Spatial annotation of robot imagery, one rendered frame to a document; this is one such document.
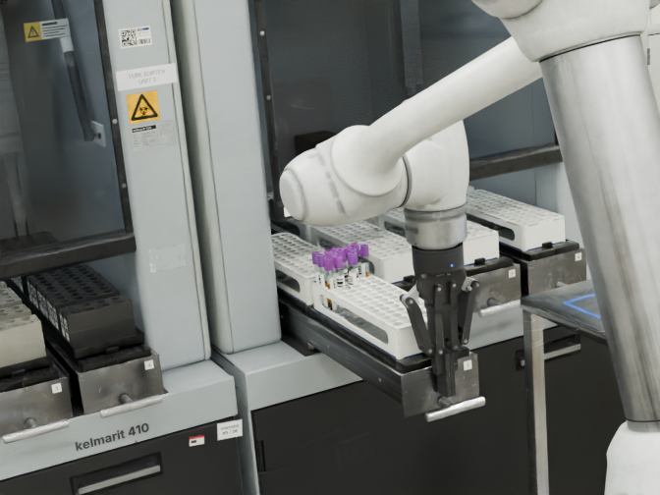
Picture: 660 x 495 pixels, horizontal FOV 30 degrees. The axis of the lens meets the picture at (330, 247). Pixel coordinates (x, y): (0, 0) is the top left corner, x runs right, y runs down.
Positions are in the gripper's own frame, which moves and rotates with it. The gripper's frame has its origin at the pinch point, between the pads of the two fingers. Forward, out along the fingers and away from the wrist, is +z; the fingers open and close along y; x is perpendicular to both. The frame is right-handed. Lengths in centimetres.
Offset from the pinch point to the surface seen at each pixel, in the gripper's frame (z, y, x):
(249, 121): -34, 10, -42
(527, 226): -7, -42, -37
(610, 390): 30, -58, -34
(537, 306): -1.8, -24.4, -10.4
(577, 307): -2.1, -28.6, -5.1
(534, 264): 0, -41, -34
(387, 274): -3.7, -11.3, -37.2
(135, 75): -45, 29, -42
